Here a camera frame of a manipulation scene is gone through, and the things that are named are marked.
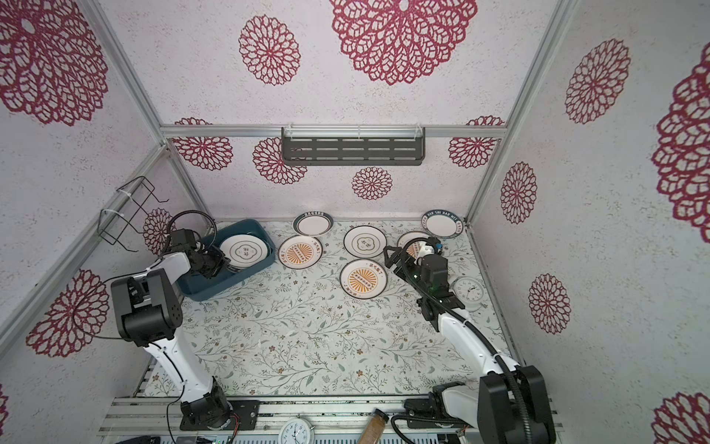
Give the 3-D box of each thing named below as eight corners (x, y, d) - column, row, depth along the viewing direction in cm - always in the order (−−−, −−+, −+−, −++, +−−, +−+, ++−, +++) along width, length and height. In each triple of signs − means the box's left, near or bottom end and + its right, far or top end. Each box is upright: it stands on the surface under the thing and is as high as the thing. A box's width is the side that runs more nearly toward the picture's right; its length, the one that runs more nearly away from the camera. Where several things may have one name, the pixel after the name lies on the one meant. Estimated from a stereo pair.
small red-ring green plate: (291, 236, 118) (290, 232, 116) (295, 215, 126) (294, 211, 123) (332, 236, 118) (332, 232, 116) (333, 215, 126) (333, 211, 123)
